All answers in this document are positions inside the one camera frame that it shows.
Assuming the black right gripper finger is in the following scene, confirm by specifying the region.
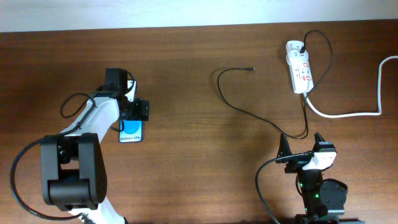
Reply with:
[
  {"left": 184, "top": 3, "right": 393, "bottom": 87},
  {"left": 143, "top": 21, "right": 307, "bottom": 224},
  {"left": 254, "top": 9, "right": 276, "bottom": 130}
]
[
  {"left": 276, "top": 133, "right": 293, "bottom": 159},
  {"left": 313, "top": 132, "right": 334, "bottom": 152}
]

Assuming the blue Samsung Galaxy smartphone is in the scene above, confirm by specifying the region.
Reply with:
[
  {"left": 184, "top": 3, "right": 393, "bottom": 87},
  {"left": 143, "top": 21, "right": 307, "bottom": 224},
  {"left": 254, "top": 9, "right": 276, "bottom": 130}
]
[{"left": 119, "top": 120, "right": 144, "bottom": 143}]

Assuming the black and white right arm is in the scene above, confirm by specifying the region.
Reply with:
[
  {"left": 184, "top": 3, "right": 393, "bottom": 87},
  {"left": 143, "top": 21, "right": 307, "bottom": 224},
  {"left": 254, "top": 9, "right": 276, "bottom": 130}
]
[{"left": 277, "top": 133, "right": 363, "bottom": 223}]

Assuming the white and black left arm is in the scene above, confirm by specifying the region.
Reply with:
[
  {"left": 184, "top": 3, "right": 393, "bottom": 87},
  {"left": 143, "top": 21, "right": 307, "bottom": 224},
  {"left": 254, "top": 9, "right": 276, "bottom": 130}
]
[{"left": 40, "top": 68, "right": 149, "bottom": 223}]

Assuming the white power strip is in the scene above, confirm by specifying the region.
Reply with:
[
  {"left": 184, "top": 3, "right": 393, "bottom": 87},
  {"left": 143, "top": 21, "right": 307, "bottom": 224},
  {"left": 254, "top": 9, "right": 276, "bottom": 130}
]
[{"left": 285, "top": 40, "right": 313, "bottom": 94}]

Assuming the white power strip cord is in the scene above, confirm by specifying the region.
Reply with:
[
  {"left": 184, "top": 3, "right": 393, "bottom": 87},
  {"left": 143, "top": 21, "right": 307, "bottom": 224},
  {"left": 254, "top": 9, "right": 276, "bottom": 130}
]
[{"left": 303, "top": 55, "right": 398, "bottom": 119}]

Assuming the white USB wall charger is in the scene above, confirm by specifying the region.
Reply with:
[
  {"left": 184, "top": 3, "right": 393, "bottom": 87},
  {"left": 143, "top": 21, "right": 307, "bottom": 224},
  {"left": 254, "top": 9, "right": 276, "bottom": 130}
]
[{"left": 286, "top": 49, "right": 308, "bottom": 65}]

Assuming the black USB charging cable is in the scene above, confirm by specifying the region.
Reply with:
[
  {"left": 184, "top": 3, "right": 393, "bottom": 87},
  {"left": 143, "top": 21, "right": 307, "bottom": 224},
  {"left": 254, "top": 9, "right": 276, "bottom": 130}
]
[{"left": 216, "top": 29, "right": 335, "bottom": 140}]

